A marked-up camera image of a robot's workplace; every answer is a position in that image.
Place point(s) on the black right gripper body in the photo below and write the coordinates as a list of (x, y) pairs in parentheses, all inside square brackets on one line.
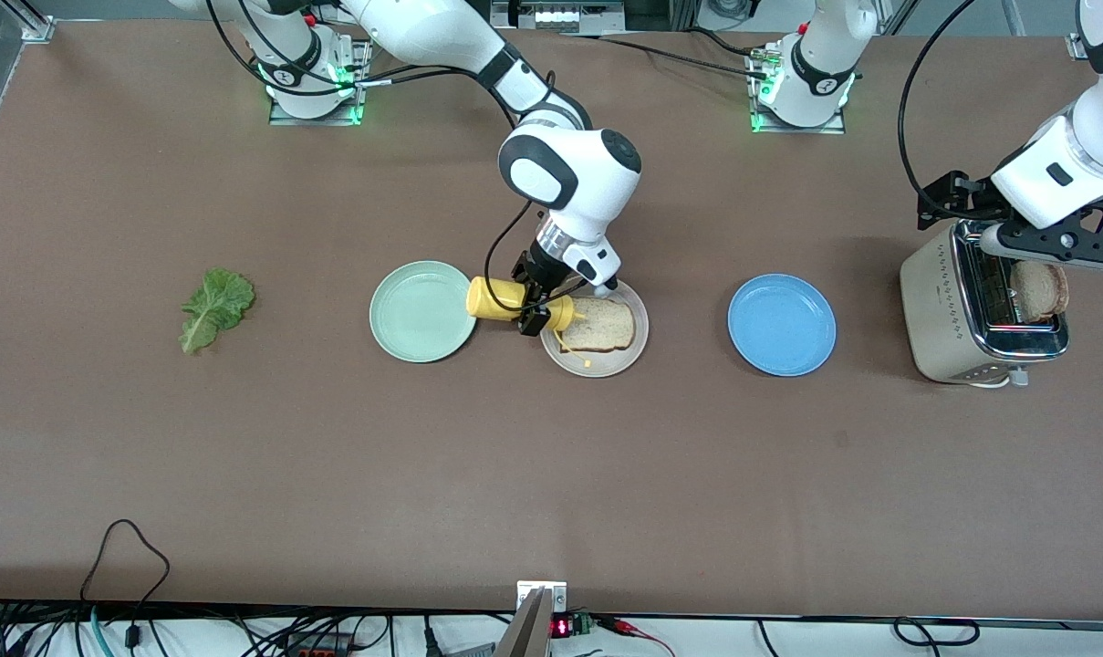
[(542, 270)]

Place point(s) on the yellow squeeze bottle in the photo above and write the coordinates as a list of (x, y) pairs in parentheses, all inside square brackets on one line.
[(492, 299)]

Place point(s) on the bread slice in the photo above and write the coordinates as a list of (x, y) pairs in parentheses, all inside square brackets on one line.
[(1042, 290), (606, 328)]

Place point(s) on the green lettuce leaf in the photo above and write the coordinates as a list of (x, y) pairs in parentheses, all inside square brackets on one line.
[(213, 306)]

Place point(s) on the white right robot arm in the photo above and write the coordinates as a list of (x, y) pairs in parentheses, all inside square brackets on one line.
[(569, 173)]

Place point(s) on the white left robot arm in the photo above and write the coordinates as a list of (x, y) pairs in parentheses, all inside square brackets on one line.
[(820, 64)]

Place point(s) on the beige plate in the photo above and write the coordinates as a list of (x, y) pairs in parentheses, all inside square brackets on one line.
[(606, 363)]

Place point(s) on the pale green plate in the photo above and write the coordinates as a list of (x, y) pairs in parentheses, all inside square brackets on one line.
[(419, 312)]

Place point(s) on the blue plate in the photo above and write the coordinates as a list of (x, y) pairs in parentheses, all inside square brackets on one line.
[(782, 326)]

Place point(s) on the beige chrome toaster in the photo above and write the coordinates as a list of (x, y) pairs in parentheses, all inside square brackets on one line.
[(934, 310)]

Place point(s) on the lit control box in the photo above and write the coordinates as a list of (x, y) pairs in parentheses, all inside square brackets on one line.
[(556, 16)]

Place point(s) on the circuit board with red display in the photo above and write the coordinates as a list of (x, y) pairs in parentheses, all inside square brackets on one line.
[(562, 627)]

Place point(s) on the red and black clip leads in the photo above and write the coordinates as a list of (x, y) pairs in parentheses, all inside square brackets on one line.
[(619, 625)]

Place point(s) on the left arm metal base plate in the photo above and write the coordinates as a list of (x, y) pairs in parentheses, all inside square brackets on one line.
[(797, 130)]

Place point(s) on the aluminium corner bracket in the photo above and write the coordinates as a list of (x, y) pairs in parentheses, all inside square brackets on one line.
[(36, 27), (1082, 46)]

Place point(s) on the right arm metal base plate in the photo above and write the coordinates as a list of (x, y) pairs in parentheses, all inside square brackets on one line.
[(365, 100)]

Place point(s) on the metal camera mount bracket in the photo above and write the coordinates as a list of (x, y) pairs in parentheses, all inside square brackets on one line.
[(528, 630)]

